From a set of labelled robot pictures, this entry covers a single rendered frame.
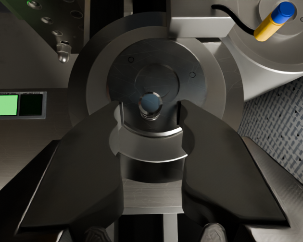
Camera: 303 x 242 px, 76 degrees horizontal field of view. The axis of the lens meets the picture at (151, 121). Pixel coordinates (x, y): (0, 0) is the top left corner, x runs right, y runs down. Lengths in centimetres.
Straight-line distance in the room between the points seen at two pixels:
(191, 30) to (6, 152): 53
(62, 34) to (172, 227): 53
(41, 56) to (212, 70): 189
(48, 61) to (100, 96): 182
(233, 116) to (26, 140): 50
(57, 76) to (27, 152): 139
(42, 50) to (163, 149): 192
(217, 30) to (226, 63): 3
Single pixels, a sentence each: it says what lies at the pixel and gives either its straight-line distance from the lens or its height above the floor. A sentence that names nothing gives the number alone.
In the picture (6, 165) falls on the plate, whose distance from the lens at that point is 60.
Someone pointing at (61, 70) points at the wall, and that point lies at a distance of 192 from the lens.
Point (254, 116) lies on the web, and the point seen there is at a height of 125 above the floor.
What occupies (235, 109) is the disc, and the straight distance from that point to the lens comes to 18.
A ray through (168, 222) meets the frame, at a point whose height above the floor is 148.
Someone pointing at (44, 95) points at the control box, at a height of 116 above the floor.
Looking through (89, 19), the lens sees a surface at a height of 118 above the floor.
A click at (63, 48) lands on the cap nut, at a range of 57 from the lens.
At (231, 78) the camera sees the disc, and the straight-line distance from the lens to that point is 18.
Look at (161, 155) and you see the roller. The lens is 15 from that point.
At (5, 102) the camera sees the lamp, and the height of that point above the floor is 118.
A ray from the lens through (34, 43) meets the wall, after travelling 208.
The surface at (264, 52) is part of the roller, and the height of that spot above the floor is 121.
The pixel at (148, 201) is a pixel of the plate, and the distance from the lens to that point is 51.
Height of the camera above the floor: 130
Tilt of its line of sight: 8 degrees down
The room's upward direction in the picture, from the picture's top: 179 degrees clockwise
